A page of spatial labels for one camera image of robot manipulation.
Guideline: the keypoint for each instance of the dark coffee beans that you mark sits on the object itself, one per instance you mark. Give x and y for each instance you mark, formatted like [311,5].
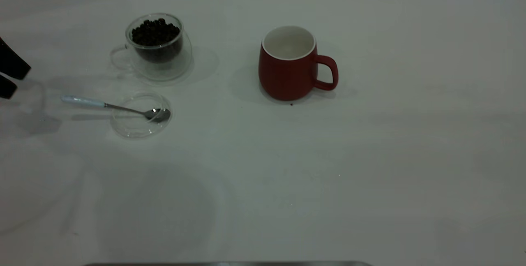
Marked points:
[156,35]

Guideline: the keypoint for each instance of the clear round glass lid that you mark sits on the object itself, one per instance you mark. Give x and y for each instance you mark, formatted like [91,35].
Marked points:
[131,129]

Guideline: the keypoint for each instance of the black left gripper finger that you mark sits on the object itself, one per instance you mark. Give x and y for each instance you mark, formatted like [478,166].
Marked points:
[6,88]
[12,64]

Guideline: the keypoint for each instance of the clear double-wall glass cup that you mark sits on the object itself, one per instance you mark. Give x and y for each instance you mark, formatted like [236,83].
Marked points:
[164,69]

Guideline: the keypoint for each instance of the red ceramic mug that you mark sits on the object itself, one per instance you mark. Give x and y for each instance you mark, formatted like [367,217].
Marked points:
[283,77]

